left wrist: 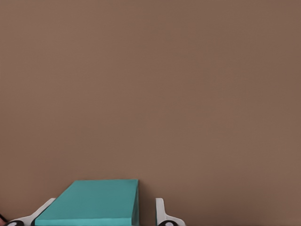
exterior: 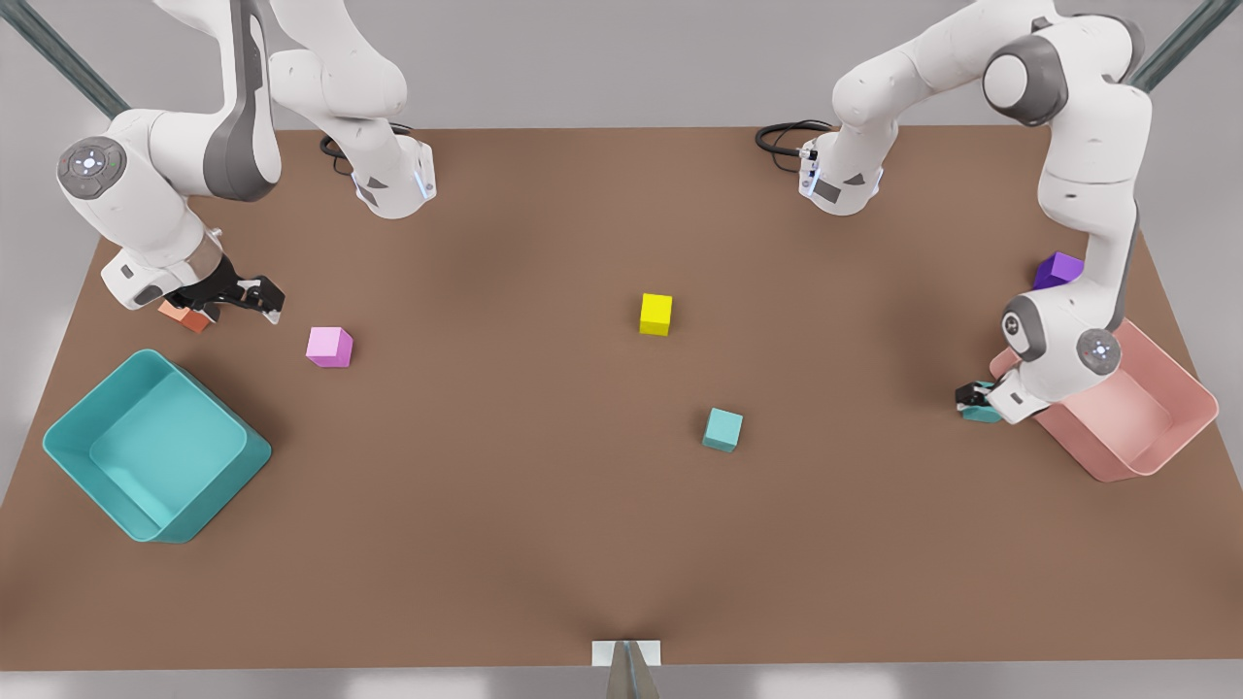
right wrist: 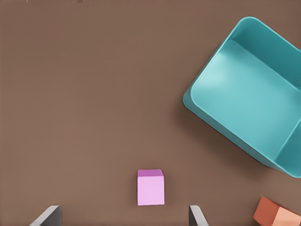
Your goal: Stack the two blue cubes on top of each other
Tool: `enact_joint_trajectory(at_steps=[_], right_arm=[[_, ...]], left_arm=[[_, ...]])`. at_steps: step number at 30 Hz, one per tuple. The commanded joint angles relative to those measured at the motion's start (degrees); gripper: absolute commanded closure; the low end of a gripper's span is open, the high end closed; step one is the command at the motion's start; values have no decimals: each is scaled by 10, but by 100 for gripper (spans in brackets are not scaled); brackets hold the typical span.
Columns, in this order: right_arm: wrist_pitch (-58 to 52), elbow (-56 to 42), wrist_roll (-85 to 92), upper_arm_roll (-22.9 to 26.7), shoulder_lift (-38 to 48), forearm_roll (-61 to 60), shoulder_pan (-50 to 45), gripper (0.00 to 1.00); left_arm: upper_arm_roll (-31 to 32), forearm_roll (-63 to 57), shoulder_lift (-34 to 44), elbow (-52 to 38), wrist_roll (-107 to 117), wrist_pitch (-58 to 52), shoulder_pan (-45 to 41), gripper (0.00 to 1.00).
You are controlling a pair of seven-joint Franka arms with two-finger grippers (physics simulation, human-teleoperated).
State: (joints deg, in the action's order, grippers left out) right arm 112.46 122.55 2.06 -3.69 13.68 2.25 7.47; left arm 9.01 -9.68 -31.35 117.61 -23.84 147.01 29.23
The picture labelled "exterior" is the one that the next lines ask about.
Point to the purple cube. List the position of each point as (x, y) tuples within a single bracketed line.
[(1058, 269)]

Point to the teal plastic bin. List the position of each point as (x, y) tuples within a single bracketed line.
[(155, 451)]

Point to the silver frame post with foot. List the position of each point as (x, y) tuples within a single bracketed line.
[(629, 670)]

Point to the yellow cube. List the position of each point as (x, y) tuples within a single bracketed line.
[(655, 315)]

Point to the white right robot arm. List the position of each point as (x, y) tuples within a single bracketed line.
[(184, 146)]

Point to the pink plastic bin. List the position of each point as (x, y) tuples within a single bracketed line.
[(1136, 417)]

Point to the teal blue cube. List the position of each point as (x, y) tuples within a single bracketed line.
[(722, 430), (983, 414)]

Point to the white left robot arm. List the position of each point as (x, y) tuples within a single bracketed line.
[(1088, 146)]

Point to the pink cube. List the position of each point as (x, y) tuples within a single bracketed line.
[(328, 348)]

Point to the orange cube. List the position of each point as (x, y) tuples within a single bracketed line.
[(190, 318)]

